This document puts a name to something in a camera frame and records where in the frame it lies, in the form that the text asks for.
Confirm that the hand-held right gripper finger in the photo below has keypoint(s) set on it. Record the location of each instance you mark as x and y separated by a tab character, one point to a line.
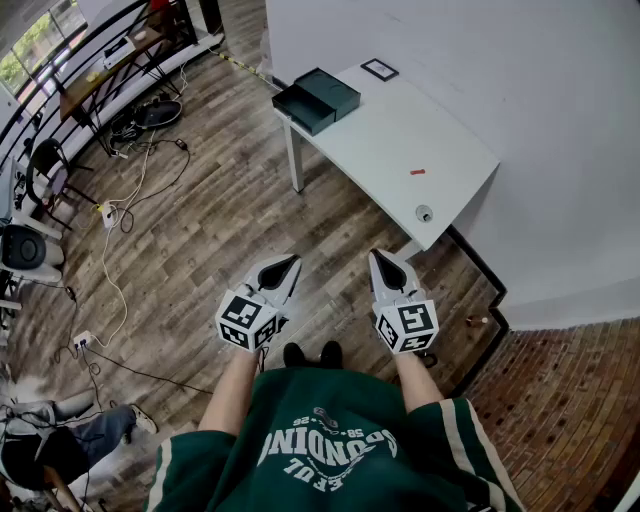
402	272
378	287

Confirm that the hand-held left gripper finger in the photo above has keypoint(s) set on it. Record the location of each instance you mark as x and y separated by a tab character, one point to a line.
267	265
294	285

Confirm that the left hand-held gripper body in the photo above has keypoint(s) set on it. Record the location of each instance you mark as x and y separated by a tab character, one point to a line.
247	320

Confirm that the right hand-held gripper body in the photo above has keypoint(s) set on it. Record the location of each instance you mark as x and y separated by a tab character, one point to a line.
407	325

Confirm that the dark green box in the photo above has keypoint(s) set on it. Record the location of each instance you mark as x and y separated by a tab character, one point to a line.
320	97

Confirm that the person's left forearm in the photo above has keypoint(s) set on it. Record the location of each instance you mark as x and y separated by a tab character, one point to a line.
230	395

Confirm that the person's right forearm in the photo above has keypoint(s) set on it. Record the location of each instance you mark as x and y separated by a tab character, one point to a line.
419	382

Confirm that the white flat box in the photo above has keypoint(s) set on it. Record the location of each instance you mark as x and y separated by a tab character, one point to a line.
119	52

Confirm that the person's black left shoe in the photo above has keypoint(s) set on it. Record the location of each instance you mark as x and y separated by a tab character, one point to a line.
294	355

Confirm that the person's black shoe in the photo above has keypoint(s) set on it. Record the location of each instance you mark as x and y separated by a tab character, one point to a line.
331	354
294	355

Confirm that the small brown floor stopper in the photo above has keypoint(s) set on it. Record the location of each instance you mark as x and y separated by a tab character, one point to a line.
477	321

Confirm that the person's black right shoe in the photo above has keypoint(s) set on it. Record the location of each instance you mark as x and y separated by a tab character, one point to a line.
331	354

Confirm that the black floor edge trim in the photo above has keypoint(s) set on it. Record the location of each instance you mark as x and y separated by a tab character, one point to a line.
492	285

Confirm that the white table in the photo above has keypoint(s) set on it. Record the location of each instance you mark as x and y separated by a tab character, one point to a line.
380	140

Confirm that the black power adapter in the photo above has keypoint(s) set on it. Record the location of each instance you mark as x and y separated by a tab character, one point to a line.
181	144

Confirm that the green printed shirt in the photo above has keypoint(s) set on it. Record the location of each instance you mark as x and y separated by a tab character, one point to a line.
325	450

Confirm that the white power strip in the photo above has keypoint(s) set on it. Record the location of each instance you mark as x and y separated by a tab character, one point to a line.
108	214
83	340

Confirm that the black oval case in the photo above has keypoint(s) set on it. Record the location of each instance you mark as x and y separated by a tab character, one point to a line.
157	114

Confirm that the yellow black striped floor strip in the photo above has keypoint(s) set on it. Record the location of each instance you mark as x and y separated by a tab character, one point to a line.
245	66

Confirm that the black framed card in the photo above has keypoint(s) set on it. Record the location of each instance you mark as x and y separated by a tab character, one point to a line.
380	69

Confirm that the white device with round speaker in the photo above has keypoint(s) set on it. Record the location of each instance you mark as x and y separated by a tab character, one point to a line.
25	247

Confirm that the black chair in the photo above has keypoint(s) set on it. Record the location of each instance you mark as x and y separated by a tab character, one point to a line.
45	160

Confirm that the small yellow object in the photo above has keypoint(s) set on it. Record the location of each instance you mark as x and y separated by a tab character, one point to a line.
92	77

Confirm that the black metal railing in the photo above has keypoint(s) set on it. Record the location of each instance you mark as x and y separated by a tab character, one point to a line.
30	107

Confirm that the window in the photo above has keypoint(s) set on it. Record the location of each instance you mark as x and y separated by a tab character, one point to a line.
35	42

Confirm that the wooden desk with black frame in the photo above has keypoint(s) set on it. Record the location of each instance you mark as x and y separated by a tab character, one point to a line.
125	55

